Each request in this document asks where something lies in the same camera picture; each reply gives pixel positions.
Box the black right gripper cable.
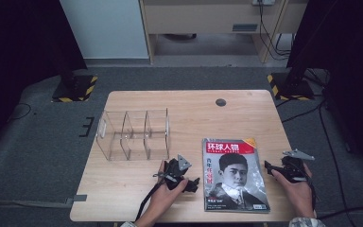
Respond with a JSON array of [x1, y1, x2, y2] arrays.
[[304, 174, 320, 211]]

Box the dark curtain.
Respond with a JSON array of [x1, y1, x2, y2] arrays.
[[286, 0, 363, 182]]

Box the beige wooden desk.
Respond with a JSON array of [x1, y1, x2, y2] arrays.
[[138, 0, 310, 65]]

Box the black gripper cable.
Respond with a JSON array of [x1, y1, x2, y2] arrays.
[[134, 180, 165, 222], [304, 174, 320, 211]]

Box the long black floor cable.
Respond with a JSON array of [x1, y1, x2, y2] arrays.
[[315, 94, 363, 220]]

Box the clear acrylic divided organizer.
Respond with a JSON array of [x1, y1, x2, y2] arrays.
[[95, 108, 171, 162]]

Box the grey floor tape strip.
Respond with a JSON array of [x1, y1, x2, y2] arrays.
[[65, 194, 88, 206]]

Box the person's right hand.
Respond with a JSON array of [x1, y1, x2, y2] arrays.
[[270, 163, 317, 219]]

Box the magazine with portrait cover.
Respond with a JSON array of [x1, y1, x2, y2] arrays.
[[201, 137, 271, 214]]

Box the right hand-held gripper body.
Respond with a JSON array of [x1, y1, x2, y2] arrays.
[[277, 148, 316, 184]]

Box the white partition panel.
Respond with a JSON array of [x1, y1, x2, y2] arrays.
[[59, 0, 149, 60]]

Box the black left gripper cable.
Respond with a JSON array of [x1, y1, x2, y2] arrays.
[[134, 180, 165, 222]]

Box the thin black looped cable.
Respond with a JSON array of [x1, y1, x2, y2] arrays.
[[7, 102, 33, 123]]

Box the white power strip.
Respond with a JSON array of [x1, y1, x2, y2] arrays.
[[251, 0, 277, 7]]

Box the person's left hand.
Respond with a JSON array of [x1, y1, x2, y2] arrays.
[[137, 160, 190, 226]]

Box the black hanging desk cables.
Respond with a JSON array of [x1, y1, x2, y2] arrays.
[[257, 3, 294, 61]]

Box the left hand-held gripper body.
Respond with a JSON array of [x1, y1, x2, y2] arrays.
[[152, 153, 193, 191]]

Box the striped metal stand base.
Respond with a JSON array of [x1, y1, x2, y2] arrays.
[[51, 74, 99, 103], [267, 72, 316, 102]]

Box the short black floor cable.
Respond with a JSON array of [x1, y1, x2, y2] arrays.
[[275, 94, 327, 124]]

